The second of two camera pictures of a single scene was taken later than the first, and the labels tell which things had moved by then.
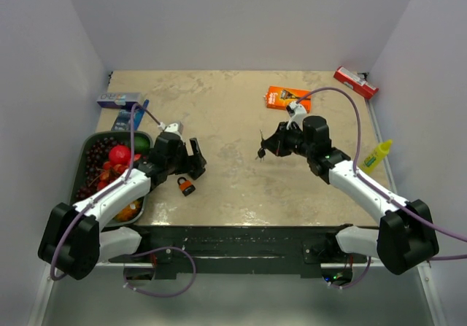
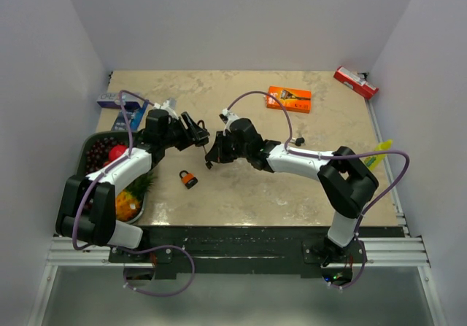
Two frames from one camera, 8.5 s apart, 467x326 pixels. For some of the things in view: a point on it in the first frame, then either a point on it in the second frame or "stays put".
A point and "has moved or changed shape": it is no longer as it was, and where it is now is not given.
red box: x=363 y=88 stays put
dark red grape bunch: x=96 y=154 stays put
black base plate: x=240 y=252 stays put
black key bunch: x=261 y=153 has moved or changed shape
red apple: x=120 y=154 stays put
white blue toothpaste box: x=119 y=100 stays put
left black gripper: x=193 y=163 to x=187 y=134
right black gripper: x=276 y=144 to x=218 y=153
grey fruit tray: x=79 y=163 stays put
